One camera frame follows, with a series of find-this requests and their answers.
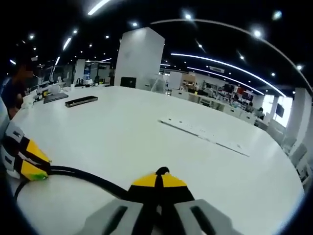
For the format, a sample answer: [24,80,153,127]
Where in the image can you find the red black wall display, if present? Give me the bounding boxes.
[217,84,253,101]

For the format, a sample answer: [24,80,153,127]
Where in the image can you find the black charging cable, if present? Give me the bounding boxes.
[14,165,130,200]

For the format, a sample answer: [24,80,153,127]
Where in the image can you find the white desk cable slot cover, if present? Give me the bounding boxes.
[158,118,250,158]

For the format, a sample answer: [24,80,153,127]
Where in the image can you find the dark flat laptop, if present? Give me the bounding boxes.
[43,92,69,104]

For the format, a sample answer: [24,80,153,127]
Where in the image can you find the black speaker box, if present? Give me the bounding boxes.
[120,76,137,88]

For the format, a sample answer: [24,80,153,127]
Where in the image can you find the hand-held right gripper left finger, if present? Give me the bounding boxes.
[75,172,158,235]

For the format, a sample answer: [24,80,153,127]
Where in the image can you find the black smartphone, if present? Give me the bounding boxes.
[64,95,99,108]

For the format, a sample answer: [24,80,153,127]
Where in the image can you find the row of white desks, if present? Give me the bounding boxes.
[171,88,258,123]

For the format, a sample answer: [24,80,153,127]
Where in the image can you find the black wall screen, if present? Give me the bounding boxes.
[275,103,285,118]

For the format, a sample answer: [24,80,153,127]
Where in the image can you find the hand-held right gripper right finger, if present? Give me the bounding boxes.
[161,172,243,235]

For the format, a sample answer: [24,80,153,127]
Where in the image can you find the white square pillar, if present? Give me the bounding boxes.
[114,26,165,90]
[285,87,313,148]

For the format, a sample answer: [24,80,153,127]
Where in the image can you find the black Velcro strap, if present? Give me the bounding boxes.
[154,166,171,209]

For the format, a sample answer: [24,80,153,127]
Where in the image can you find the white mesh office chair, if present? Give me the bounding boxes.
[150,78,167,94]

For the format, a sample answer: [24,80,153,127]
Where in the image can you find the cardboard boxes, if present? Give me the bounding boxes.
[180,73,197,87]

